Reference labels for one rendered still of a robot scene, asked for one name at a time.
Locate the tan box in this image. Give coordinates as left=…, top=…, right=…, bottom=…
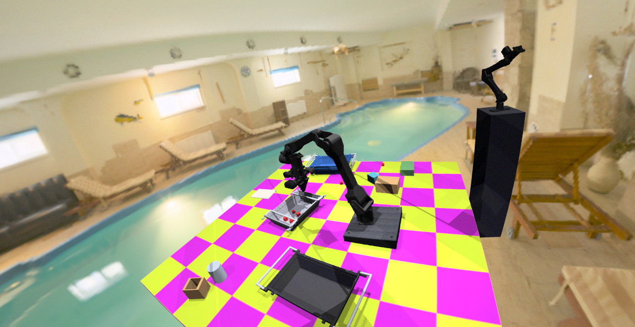
left=375, top=176, right=400, bottom=195

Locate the brown open-top box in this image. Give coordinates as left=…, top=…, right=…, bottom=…
left=182, top=277, right=210, bottom=299

